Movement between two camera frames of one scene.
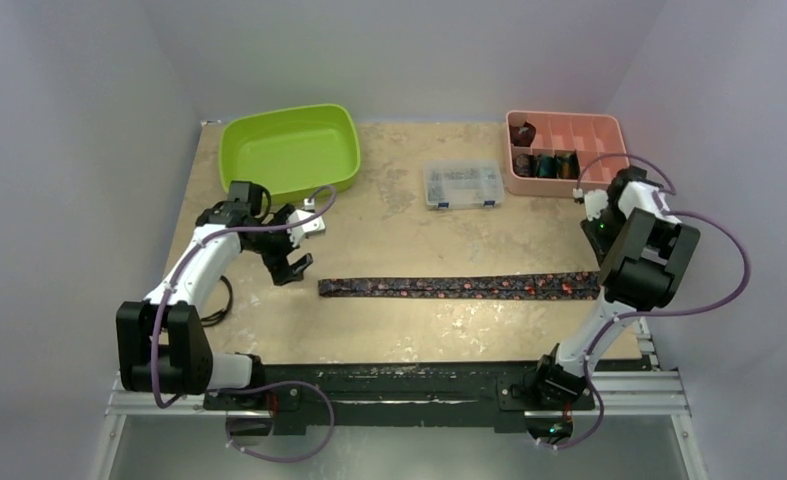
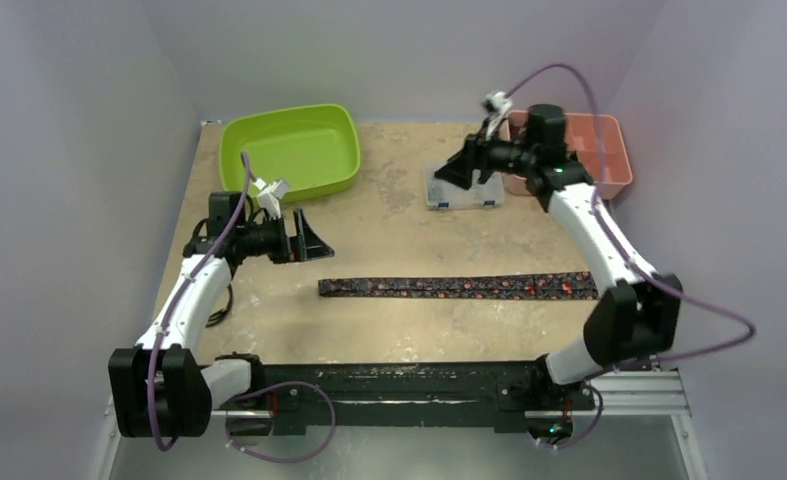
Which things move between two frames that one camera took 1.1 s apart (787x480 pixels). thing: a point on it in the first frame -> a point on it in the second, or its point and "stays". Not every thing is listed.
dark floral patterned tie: [462, 286] stays
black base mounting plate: [292, 395] stays
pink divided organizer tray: [552, 153] stays
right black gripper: [595, 240] -> [479, 161]
